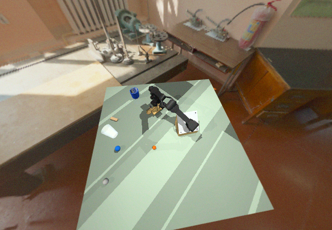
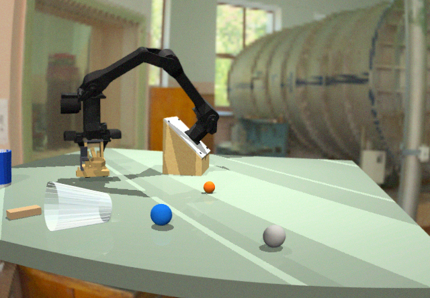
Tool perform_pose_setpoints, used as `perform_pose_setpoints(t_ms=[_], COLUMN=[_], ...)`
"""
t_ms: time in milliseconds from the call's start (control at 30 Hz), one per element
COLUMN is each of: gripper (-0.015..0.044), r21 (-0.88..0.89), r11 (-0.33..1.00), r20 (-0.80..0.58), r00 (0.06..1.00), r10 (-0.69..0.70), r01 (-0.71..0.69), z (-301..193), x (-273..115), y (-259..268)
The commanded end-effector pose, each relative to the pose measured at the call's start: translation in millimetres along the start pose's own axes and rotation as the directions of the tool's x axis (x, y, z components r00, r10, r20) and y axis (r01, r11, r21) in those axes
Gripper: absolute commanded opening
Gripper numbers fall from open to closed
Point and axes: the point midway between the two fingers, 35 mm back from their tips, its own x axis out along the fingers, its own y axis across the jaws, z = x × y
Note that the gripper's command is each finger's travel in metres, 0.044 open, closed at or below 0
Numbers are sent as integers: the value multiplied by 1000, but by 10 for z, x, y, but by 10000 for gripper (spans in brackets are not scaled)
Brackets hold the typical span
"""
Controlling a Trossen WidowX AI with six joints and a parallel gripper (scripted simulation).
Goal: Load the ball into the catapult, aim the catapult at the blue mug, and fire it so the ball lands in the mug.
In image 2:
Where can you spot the blue ball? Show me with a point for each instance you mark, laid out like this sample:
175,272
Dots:
161,214

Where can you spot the clear plastic cup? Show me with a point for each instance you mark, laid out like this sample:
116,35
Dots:
68,207

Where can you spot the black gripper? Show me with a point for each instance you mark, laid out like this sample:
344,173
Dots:
77,137

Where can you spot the grey ball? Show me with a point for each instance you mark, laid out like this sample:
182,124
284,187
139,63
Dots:
274,236

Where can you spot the orange ball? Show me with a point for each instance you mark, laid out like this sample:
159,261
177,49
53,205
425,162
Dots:
209,187

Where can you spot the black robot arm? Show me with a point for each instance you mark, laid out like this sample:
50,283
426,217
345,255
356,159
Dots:
90,92

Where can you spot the blue cup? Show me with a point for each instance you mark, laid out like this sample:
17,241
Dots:
5,168

